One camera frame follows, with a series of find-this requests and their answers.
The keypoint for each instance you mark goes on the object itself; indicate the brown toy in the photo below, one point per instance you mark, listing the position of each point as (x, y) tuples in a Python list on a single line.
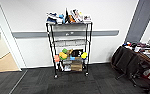
[(69, 52)]

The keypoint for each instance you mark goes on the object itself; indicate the blue box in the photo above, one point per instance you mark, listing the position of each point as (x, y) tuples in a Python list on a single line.
[(72, 58)]

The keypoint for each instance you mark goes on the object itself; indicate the green toy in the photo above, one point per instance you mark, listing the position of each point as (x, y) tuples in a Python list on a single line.
[(64, 50)]

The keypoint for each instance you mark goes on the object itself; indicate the yellow blue round toy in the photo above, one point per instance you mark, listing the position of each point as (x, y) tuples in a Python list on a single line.
[(84, 55)]

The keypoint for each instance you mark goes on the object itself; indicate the yellow orange toy block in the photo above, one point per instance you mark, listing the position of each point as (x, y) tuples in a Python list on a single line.
[(63, 55)]

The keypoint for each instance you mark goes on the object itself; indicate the large brown cardboard box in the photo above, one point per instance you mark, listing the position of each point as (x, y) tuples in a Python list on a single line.
[(76, 66)]

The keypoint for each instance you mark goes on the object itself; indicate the white printed box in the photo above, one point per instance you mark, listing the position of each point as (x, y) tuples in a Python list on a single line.
[(67, 67)]

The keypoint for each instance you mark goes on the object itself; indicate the orange-brown plush toy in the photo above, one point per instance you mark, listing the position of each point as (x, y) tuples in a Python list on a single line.
[(71, 20)]

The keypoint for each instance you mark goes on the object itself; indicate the white book with photo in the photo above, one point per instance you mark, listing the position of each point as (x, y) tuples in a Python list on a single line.
[(87, 19)]

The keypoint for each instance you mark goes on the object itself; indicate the black upright panel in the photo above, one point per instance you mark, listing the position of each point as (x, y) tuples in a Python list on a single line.
[(66, 16)]

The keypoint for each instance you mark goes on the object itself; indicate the black garment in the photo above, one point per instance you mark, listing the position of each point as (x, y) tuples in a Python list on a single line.
[(126, 60)]

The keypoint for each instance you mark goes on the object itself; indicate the small white wall socket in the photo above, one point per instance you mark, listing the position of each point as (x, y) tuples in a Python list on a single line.
[(72, 33), (67, 34)]

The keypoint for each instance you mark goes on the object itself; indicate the long grey wall band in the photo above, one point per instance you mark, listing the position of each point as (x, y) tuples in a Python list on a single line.
[(31, 34)]

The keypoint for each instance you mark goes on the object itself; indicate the white door frame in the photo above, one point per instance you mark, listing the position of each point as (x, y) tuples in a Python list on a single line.
[(11, 43)]

